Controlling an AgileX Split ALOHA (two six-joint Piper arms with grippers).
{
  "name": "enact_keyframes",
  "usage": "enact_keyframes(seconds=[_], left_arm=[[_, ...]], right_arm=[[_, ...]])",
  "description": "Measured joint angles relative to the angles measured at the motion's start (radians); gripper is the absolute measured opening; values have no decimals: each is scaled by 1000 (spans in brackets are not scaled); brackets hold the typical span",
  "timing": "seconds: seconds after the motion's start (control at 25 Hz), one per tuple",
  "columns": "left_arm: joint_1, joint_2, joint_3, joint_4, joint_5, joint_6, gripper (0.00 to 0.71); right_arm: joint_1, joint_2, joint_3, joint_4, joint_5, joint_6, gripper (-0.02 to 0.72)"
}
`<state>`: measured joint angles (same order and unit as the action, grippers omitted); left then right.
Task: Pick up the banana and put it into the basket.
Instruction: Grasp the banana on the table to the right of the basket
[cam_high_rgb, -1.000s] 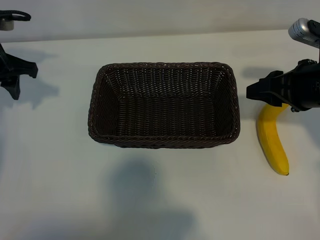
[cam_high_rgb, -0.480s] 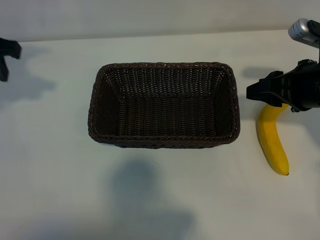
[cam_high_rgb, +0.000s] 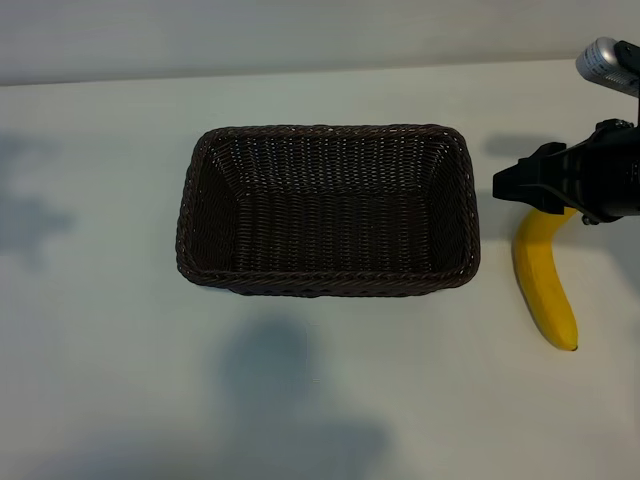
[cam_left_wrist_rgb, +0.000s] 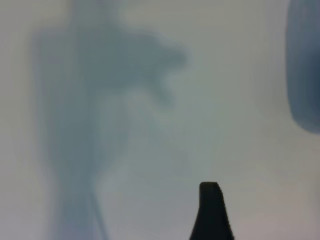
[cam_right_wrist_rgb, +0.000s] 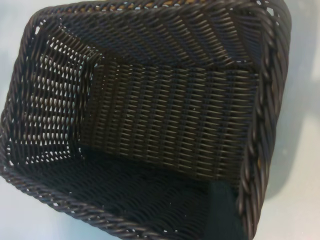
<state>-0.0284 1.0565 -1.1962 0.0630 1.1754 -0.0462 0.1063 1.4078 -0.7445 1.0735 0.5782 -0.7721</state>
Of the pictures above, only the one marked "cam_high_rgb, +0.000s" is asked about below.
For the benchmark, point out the yellow banana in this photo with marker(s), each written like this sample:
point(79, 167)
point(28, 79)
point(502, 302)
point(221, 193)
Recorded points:
point(542, 280)

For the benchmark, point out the dark brown wicker basket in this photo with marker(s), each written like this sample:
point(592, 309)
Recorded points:
point(325, 215)

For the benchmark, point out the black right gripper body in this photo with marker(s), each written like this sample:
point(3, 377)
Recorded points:
point(607, 175)

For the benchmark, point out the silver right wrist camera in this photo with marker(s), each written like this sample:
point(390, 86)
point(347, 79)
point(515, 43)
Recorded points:
point(602, 62)

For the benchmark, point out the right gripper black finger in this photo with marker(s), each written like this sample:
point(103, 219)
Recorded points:
point(545, 156)
point(535, 190)

